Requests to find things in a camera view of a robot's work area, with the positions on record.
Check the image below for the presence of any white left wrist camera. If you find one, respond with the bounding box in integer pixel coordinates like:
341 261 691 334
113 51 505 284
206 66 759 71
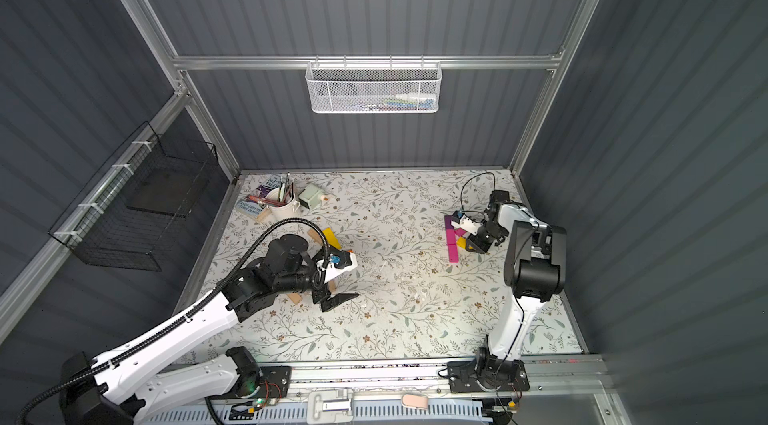
325 250 358 283

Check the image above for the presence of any white wire mesh basket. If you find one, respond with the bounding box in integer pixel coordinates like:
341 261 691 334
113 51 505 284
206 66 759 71
305 64 443 114

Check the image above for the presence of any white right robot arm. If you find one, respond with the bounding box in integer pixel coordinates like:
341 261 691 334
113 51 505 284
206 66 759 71
446 189 567 394

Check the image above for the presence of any pale green small box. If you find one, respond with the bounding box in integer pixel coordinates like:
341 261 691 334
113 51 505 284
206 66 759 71
298 184 329 210

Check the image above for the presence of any blue book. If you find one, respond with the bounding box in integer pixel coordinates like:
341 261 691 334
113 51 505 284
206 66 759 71
234 175 282 220

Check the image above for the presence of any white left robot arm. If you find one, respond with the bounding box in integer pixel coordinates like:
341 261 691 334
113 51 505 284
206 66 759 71
59 234 358 424

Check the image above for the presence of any black wire mesh basket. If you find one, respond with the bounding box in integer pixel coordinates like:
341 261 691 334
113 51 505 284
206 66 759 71
49 126 219 272

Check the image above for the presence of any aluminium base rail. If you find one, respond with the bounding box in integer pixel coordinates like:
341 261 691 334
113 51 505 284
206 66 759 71
119 355 601 425

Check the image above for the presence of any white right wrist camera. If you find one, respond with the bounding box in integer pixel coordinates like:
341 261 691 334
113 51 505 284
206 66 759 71
450 211 482 235

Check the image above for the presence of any white pen cup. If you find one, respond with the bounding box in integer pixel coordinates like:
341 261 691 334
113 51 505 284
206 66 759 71
266 189 301 222

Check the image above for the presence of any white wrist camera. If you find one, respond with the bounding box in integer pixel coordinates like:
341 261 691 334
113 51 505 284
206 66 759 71
450 211 482 235
325 250 358 283

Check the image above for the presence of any pink eraser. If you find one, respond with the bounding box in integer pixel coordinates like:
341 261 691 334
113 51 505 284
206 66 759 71
401 393 429 410

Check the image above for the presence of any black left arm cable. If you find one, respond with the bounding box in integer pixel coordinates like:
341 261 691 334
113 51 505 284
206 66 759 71
16 217 331 425

